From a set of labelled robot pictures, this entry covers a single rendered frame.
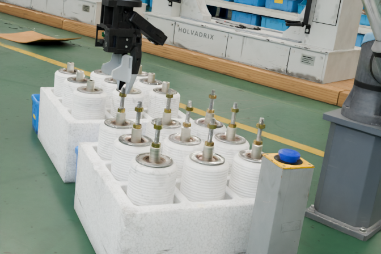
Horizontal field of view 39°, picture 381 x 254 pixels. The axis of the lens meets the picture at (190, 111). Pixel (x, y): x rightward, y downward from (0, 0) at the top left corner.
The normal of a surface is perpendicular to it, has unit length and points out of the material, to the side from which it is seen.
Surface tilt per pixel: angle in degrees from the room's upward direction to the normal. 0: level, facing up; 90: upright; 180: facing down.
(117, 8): 90
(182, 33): 90
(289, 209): 90
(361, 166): 90
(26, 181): 0
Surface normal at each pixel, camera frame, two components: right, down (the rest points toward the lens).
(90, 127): 0.44, 0.29
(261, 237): -0.91, 0.00
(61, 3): -0.64, 0.12
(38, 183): 0.13, -0.96
